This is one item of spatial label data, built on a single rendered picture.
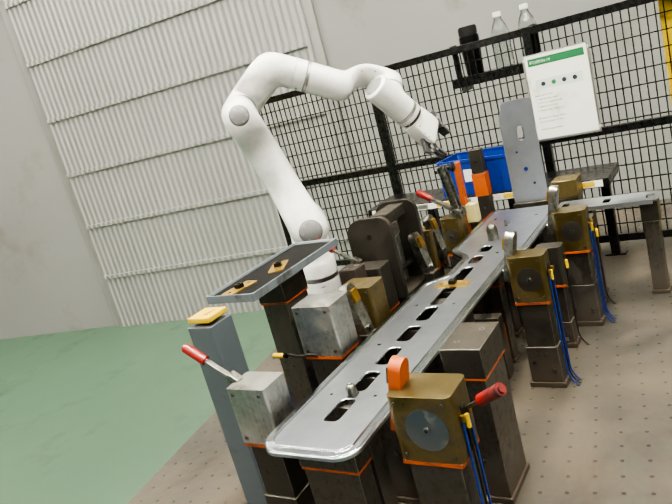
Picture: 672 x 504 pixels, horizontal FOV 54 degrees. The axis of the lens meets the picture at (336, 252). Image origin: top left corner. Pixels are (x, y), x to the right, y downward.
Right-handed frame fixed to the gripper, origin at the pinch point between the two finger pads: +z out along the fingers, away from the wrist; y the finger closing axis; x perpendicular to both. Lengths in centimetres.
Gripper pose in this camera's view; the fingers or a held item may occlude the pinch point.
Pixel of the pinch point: (443, 143)
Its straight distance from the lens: 216.3
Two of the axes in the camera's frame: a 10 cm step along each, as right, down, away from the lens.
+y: -1.9, 8.5, -4.9
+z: 7.4, 4.5, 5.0
